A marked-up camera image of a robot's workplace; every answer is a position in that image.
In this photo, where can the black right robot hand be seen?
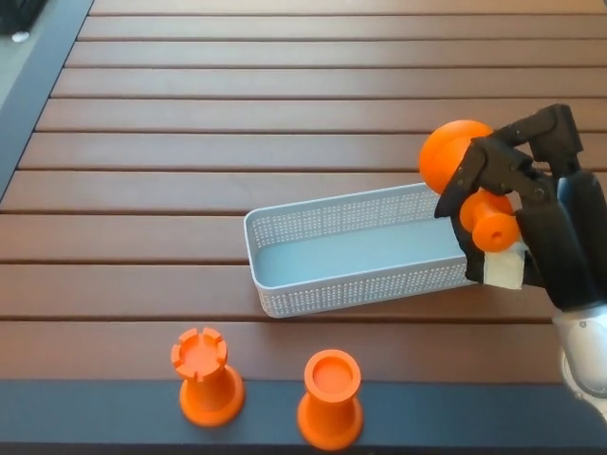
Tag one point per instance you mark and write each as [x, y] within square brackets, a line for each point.
[564, 237]

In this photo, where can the orange tall spool-topped chess piece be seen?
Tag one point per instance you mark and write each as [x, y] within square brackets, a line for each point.
[446, 151]

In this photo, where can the white perforated plastic basket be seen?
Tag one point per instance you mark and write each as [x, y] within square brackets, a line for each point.
[332, 294]

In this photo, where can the orange cup-topped chess piece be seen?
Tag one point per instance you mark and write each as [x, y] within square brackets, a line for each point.
[329, 412]

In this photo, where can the orange rook chess piece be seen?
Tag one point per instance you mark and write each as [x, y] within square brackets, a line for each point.
[208, 391]

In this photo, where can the small white object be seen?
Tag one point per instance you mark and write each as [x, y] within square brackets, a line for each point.
[20, 36]

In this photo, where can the black furniture piece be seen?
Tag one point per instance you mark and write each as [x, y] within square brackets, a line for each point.
[14, 14]

